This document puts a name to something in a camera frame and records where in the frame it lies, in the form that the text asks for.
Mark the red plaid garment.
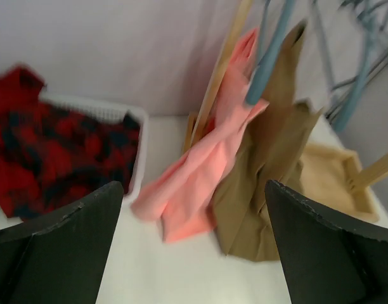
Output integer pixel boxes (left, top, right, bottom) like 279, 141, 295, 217
0, 65, 141, 221

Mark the blue hanger with pink skirt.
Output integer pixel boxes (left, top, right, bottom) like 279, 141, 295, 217
255, 0, 271, 65

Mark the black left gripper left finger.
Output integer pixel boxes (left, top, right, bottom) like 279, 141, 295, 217
0, 181, 124, 303

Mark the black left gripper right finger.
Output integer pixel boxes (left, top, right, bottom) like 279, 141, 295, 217
265, 180, 388, 303

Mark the white plastic basket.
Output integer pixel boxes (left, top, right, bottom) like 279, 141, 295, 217
0, 93, 150, 216

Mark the wooden clothes rack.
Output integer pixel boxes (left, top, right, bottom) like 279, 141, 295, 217
184, 9, 388, 223

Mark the blue plastic hanger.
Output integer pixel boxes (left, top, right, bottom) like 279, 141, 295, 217
245, 0, 295, 106
311, 0, 388, 118
331, 13, 377, 132

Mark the tan pleated skirt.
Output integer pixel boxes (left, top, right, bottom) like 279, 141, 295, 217
212, 19, 321, 262

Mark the pink pleated skirt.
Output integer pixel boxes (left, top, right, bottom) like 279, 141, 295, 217
131, 28, 268, 243

